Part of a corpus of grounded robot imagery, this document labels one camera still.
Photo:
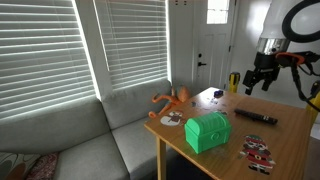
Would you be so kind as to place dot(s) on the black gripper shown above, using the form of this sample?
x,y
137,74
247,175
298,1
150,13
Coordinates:
x,y
266,65

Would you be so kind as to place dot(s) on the black TV remote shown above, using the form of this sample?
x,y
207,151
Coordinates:
x,y
256,116

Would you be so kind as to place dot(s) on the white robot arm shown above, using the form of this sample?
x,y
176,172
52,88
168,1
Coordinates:
x,y
273,20

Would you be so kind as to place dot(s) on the white door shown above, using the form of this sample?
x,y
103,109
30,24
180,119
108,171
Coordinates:
x,y
213,50

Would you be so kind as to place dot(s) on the green treasure chest box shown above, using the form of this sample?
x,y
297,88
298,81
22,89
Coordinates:
x,y
206,131

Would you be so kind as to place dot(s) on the pirate Santa sticker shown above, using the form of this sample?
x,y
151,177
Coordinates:
x,y
257,155

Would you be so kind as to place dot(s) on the orange octopus plush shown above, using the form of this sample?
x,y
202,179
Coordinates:
x,y
181,93

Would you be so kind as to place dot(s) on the snowman sticker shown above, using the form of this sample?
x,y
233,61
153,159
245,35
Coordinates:
x,y
171,119

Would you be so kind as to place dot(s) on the wooden table leg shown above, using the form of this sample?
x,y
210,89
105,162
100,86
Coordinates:
x,y
161,160

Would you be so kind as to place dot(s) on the narrow white window blind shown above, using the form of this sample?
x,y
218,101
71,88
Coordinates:
x,y
136,40

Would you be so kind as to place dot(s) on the grey sofa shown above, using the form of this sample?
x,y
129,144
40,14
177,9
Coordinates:
x,y
83,126

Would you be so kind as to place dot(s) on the wide white window blind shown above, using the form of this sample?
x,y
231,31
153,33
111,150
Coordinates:
x,y
40,56

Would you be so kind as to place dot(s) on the red patterned cushion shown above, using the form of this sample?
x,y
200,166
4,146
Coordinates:
x,y
45,166

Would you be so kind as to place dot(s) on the patterned cream cushion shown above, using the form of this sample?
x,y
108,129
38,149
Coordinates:
x,y
15,165

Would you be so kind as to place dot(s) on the yellow black post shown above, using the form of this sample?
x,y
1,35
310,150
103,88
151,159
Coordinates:
x,y
315,106
234,81

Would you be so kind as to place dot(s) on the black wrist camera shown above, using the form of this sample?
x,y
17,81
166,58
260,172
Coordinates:
x,y
310,56

